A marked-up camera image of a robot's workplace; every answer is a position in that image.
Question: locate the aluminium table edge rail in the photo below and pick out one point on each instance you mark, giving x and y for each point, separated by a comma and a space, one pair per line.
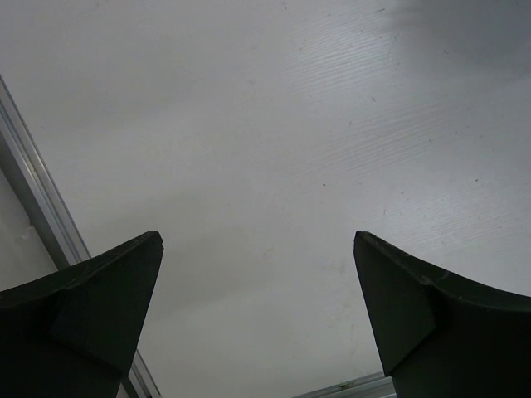
29, 178

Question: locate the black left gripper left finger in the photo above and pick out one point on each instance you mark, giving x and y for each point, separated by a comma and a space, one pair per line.
74, 333

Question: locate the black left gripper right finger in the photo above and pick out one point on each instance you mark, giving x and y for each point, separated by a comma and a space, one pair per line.
439, 334

